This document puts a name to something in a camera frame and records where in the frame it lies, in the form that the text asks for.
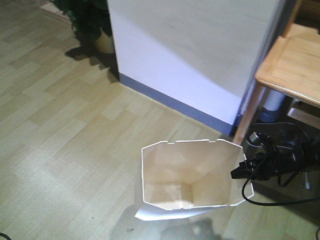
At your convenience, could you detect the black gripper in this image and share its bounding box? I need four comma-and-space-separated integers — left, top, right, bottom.
230, 132, 304, 181

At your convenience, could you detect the white plastic trash bin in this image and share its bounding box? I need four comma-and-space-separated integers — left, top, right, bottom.
134, 139, 254, 221

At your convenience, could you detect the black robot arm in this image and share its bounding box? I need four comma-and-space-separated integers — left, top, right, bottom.
230, 132, 320, 181

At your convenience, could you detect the wooden desk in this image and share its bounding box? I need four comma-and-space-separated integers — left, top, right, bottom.
232, 0, 320, 146

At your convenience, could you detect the green potted plant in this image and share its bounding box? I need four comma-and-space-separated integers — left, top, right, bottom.
51, 0, 115, 54

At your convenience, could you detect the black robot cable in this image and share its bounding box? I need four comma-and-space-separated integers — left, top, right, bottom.
241, 153, 320, 207

